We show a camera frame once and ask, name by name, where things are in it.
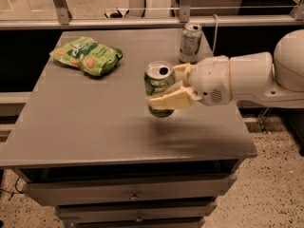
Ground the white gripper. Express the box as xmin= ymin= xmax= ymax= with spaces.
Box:
xmin=147 ymin=56 xmax=231 ymax=110

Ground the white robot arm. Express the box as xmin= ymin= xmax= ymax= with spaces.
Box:
xmin=147 ymin=29 xmax=304 ymax=110

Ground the white green soda can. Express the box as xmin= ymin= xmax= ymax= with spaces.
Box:
xmin=179 ymin=23 xmax=202 ymax=64

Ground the green rice chip bag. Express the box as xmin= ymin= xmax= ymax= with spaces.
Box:
xmin=49 ymin=37 xmax=123 ymax=77

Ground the grey drawer cabinet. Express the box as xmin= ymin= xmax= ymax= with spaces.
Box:
xmin=0 ymin=28 xmax=257 ymax=228

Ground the grey drawer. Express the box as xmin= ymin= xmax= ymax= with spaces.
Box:
xmin=58 ymin=201 xmax=217 ymax=223
xmin=24 ymin=174 xmax=237 ymax=206

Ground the top grey drawer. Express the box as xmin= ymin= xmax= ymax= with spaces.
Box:
xmin=24 ymin=174 xmax=237 ymax=206

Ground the white cable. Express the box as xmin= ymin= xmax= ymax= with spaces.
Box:
xmin=211 ymin=13 xmax=220 ymax=56

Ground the metal window rail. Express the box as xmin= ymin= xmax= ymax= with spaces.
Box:
xmin=0 ymin=15 xmax=304 ymax=30

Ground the black floor cable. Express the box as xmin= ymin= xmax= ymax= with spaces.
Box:
xmin=0 ymin=177 xmax=25 ymax=201

